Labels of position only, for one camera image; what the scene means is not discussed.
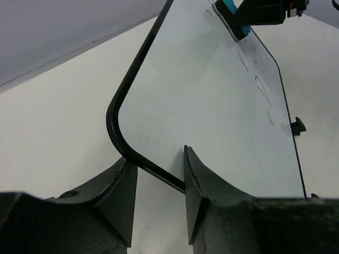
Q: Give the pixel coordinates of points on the blue bone-shaped eraser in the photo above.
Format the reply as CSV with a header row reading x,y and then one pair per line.
x,y
225,10

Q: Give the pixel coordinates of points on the white whiteboard black frame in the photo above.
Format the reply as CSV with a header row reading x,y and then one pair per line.
x,y
192,85

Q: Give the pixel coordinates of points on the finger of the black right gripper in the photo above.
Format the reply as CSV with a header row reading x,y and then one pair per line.
x,y
255,12

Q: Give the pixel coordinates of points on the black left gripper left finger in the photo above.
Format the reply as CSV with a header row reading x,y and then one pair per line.
x,y
95,217

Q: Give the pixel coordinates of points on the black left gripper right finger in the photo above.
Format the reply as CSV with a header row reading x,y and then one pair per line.
x,y
223,219

